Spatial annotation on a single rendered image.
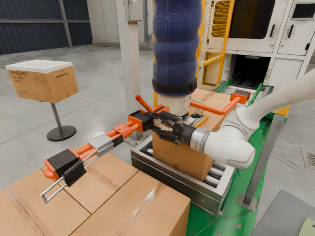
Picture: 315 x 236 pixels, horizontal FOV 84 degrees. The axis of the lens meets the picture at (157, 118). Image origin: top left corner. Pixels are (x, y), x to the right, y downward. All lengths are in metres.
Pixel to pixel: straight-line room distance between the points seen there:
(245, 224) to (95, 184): 1.25
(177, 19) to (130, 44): 1.28
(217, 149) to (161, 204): 0.60
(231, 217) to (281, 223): 0.90
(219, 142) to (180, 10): 0.50
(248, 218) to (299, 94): 1.46
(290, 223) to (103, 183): 0.99
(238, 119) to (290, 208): 0.49
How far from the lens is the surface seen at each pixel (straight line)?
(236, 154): 0.62
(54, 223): 1.18
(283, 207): 1.01
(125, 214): 1.09
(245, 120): 0.71
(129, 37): 1.99
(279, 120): 1.41
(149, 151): 1.43
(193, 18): 0.78
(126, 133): 0.71
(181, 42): 0.78
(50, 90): 2.35
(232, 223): 1.79
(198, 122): 1.00
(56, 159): 0.64
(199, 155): 1.09
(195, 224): 1.70
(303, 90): 0.52
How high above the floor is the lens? 1.46
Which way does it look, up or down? 29 degrees down
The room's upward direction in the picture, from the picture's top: straight up
